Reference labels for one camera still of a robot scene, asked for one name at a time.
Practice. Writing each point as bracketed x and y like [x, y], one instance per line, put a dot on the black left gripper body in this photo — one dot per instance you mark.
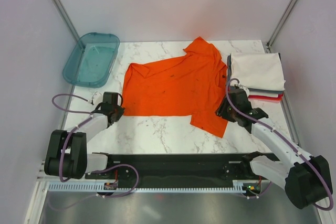
[119, 112]

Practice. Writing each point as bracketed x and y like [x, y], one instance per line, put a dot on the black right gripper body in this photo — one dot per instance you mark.
[225, 110]

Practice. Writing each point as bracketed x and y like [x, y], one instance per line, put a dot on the orange t shirt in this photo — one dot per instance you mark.
[193, 84]

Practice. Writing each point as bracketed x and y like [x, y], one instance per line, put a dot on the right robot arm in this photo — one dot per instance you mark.
[304, 178]

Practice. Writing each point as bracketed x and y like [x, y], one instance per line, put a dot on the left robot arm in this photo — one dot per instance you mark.
[67, 156]

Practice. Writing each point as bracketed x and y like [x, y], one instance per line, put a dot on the white folded t shirt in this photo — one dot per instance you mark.
[258, 71]

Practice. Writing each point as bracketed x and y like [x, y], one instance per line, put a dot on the teal plastic bin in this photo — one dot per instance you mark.
[90, 63]

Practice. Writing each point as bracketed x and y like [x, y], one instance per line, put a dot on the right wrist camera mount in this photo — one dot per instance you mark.
[239, 86]

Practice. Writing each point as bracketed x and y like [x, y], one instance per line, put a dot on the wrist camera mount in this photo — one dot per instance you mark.
[96, 98]
[239, 86]

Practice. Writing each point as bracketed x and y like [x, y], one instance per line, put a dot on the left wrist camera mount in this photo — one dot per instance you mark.
[96, 98]

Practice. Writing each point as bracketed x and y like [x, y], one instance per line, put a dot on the right aluminium side rail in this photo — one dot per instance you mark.
[281, 114]

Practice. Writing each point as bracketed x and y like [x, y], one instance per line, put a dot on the right aluminium frame post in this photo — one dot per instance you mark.
[286, 14]

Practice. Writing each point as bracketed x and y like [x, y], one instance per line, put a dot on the aluminium frame post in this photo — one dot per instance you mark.
[286, 14]
[66, 18]

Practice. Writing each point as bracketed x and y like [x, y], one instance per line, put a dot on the white slotted cable duct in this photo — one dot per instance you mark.
[101, 186]

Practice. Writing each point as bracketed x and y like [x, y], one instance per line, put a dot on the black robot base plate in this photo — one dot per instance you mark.
[177, 169]

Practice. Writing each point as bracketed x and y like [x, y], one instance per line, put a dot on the front aluminium cross rail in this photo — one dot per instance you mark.
[41, 173]

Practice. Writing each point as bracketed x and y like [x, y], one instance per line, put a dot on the left aluminium frame post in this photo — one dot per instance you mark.
[66, 18]

